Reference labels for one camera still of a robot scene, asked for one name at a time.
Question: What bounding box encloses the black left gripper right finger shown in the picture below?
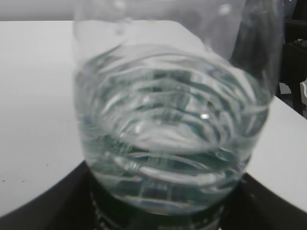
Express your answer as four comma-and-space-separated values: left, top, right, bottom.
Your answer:
221, 173, 307, 230

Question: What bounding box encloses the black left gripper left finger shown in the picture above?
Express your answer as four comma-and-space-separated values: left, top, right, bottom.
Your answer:
0, 162, 95, 230

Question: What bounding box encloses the clear water bottle green label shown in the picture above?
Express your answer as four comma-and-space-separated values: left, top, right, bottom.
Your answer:
73, 0, 284, 230

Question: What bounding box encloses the dark furniture beside table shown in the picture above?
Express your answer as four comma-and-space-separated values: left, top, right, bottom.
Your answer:
280, 0, 307, 115

